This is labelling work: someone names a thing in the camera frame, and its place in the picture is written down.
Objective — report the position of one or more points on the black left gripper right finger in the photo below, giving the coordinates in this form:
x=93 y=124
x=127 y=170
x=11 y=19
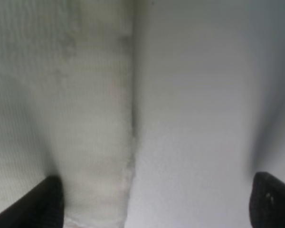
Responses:
x=267 y=202

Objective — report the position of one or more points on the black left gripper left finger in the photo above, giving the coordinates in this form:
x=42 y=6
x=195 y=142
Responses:
x=42 y=207

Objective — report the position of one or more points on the cream white towel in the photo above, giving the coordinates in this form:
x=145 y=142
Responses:
x=66 y=69

